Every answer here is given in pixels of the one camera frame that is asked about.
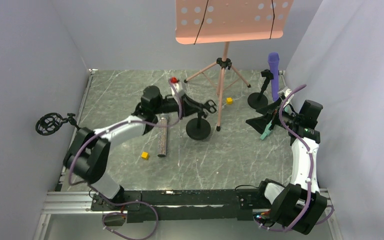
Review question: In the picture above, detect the pink music stand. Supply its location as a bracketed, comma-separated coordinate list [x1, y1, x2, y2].
[174, 0, 295, 132]

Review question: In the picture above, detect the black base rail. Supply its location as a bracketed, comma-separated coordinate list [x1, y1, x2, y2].
[90, 188, 271, 223]

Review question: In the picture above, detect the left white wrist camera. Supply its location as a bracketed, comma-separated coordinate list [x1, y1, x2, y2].
[169, 77, 186, 99]

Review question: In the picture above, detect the black round-base mic stand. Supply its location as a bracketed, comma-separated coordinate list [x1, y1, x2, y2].
[185, 99, 217, 141]
[247, 69, 274, 110]

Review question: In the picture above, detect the glitter silver-head microphone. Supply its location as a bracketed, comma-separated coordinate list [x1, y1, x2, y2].
[157, 114, 169, 158]

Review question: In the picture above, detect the yellow cube front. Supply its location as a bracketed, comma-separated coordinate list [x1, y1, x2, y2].
[140, 151, 150, 160]

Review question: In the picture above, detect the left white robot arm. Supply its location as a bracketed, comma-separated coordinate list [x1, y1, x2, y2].
[63, 82, 216, 205]

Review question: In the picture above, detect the yellow cube near music stand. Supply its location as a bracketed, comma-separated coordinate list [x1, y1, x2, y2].
[226, 97, 233, 105]

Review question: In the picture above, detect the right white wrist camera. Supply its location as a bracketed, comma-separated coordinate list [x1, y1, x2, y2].
[277, 86, 294, 106]

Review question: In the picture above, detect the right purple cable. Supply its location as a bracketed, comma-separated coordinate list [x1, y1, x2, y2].
[254, 84, 335, 233]

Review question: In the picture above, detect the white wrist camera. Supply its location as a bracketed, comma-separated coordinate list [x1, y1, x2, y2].
[277, 86, 294, 106]
[169, 77, 186, 99]

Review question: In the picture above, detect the purple microphone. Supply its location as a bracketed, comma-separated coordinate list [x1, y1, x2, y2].
[267, 52, 280, 102]

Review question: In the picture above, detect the black shock-mount tripod stand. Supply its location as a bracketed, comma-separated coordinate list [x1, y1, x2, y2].
[35, 112, 80, 136]

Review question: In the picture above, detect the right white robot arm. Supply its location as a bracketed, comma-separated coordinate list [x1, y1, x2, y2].
[245, 100, 328, 235]

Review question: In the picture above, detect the mint green microphone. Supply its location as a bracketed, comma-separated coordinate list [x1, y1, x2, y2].
[260, 104, 293, 140]

